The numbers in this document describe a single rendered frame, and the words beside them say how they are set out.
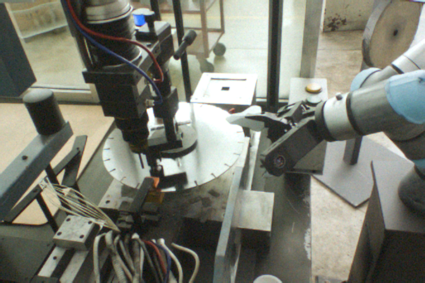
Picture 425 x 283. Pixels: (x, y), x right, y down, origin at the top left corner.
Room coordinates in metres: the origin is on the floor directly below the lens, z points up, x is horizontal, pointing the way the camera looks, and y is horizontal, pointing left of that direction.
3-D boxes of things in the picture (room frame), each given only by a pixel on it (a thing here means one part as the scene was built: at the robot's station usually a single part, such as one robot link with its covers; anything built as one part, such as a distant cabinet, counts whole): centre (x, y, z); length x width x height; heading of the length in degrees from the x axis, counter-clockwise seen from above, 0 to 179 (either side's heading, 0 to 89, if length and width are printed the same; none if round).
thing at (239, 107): (0.99, -0.06, 0.82); 0.18 x 0.18 x 0.15; 75
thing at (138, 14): (0.98, 0.15, 1.14); 0.05 x 0.04 x 0.03; 75
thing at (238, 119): (0.59, -0.08, 1.06); 0.09 x 0.06 x 0.03; 55
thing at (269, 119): (0.55, -0.11, 1.07); 0.09 x 0.02 x 0.05; 55
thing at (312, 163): (0.87, -0.28, 0.82); 0.28 x 0.11 x 0.15; 165
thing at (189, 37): (0.63, 0.05, 1.21); 0.08 x 0.06 x 0.03; 165
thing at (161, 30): (0.61, 0.08, 1.17); 0.06 x 0.05 x 0.20; 156
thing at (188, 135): (0.68, 0.09, 0.96); 0.11 x 0.11 x 0.03
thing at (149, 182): (0.50, 0.14, 0.95); 0.10 x 0.03 x 0.07; 165
